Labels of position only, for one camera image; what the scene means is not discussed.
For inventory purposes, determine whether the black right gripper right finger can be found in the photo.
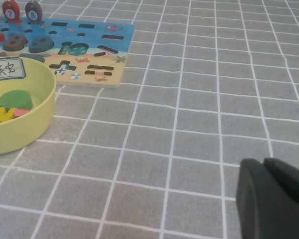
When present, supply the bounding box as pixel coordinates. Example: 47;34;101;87
263;157;299;210

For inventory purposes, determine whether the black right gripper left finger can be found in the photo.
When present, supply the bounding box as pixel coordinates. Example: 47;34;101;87
235;158;299;239

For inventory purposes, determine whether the colourful wooden puzzle board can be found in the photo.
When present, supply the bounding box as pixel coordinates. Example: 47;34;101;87
0;17;136;90

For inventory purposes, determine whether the yellow plastic bowl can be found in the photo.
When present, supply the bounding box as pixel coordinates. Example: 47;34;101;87
0;56;57;156

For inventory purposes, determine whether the pink sign piece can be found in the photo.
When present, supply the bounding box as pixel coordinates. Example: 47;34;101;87
13;108;30;118

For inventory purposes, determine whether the green circle piece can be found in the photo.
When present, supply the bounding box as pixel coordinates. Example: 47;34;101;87
0;89;33;110

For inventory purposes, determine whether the grey square piece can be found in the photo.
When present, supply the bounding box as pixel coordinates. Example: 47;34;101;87
19;52;45;63

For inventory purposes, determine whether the grey number nine piece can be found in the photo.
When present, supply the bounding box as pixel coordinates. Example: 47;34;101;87
28;36;53;53

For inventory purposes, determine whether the yellow sign piece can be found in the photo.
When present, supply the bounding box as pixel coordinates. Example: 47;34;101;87
0;107;15;125

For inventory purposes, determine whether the brown fish piece number eight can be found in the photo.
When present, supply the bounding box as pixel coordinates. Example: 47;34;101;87
24;0;43;25

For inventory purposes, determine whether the red fish piece number seven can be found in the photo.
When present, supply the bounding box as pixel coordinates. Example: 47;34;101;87
2;0;20;23

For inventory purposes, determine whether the grey checked tablecloth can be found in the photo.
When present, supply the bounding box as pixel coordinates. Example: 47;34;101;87
0;0;299;239

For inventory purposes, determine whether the white handwritten paper label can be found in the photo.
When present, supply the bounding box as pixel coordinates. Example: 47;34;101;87
0;56;26;82

